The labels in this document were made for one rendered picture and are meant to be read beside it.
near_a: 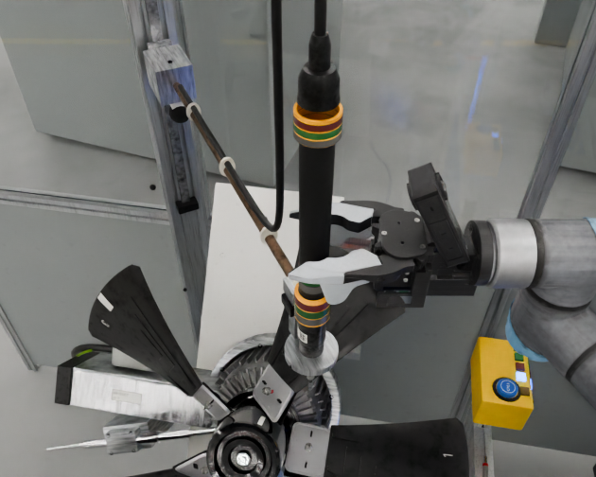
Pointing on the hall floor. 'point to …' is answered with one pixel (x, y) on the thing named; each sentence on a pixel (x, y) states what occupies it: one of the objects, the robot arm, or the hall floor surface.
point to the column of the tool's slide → (182, 230)
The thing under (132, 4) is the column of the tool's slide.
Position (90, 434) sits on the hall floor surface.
